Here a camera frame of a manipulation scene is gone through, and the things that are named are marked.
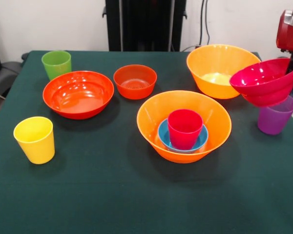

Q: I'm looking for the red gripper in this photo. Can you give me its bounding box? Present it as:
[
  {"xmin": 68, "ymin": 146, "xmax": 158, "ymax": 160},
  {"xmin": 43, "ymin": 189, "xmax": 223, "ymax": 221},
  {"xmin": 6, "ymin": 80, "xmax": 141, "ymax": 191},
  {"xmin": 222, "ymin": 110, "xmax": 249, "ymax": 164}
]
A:
[{"xmin": 276, "ymin": 9, "xmax": 293, "ymax": 75}]

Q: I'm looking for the pink plastic bowl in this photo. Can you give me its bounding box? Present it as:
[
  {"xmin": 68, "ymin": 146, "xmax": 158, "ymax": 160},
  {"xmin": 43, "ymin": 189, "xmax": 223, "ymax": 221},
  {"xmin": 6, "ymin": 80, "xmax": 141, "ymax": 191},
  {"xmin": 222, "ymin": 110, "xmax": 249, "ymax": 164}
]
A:
[{"xmin": 229, "ymin": 58, "xmax": 293, "ymax": 108}]

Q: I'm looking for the pink plastic cup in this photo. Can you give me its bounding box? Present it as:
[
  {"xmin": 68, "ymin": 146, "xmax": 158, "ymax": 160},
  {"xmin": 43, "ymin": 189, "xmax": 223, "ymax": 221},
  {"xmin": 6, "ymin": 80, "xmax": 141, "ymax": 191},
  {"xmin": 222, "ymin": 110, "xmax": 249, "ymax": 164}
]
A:
[{"xmin": 167, "ymin": 109, "xmax": 204, "ymax": 151}]

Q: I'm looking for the blue plastic bowl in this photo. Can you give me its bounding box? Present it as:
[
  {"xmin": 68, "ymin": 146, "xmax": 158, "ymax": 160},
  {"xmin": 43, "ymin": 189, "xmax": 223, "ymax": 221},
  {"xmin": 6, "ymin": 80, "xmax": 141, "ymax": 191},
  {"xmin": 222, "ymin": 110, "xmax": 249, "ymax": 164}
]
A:
[{"xmin": 157, "ymin": 118, "xmax": 209, "ymax": 154}]

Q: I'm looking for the large orange bowl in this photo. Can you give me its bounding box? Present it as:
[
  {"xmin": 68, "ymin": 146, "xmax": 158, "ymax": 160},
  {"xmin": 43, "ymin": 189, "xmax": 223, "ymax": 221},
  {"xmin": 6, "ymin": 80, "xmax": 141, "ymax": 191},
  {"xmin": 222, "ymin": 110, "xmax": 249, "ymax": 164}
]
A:
[
  {"xmin": 136, "ymin": 90, "xmax": 232, "ymax": 164},
  {"xmin": 186, "ymin": 44, "xmax": 261, "ymax": 100}
]

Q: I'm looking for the small red bowl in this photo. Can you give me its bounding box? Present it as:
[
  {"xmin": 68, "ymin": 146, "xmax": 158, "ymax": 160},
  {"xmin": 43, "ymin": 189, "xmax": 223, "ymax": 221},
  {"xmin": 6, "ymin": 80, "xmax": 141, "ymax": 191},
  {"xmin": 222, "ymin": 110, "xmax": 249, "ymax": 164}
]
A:
[{"xmin": 113, "ymin": 64, "xmax": 158, "ymax": 100}]

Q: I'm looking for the purple plastic cup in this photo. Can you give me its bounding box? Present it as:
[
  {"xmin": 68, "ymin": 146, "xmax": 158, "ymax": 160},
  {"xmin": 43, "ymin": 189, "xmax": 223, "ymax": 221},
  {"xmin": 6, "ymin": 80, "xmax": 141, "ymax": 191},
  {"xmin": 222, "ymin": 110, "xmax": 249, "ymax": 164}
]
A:
[{"xmin": 257, "ymin": 95, "xmax": 293, "ymax": 136}]

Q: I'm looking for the dark green tablecloth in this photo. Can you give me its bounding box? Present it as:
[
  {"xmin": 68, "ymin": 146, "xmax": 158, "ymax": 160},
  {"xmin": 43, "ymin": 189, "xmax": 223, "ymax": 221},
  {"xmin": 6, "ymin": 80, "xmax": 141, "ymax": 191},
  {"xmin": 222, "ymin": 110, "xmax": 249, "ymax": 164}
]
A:
[{"xmin": 0, "ymin": 50, "xmax": 293, "ymax": 234}]

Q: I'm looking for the wide red bowl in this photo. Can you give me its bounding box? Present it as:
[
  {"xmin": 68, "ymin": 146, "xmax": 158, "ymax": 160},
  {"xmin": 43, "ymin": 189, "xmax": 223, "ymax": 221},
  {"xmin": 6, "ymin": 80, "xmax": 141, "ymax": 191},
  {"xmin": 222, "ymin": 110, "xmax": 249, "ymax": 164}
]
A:
[{"xmin": 42, "ymin": 70, "xmax": 115, "ymax": 120}]

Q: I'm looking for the green plastic cup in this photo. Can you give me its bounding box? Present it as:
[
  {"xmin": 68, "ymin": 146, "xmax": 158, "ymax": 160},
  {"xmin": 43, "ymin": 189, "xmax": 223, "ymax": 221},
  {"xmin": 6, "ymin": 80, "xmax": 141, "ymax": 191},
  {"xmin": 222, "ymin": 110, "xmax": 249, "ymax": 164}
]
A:
[{"xmin": 41, "ymin": 50, "xmax": 72, "ymax": 81}]

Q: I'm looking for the yellow plastic cup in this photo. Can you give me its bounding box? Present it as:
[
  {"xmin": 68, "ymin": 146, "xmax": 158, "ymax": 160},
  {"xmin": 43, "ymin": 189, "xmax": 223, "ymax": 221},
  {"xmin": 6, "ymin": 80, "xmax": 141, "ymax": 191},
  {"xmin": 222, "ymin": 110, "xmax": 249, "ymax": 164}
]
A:
[{"xmin": 13, "ymin": 116, "xmax": 56, "ymax": 165}]

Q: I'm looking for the black chair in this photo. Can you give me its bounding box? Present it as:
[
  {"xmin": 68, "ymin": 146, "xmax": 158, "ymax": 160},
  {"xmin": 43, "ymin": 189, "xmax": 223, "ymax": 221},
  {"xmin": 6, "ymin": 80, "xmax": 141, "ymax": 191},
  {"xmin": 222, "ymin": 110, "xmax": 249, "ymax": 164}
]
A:
[{"xmin": 0, "ymin": 31, "xmax": 29, "ymax": 98}]

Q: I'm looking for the black hanging cable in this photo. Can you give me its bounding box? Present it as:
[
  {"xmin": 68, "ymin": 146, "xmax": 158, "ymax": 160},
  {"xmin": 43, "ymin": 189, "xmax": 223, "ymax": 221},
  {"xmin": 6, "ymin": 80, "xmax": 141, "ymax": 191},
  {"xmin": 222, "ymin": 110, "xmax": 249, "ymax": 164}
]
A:
[{"xmin": 182, "ymin": 0, "xmax": 210, "ymax": 51}]

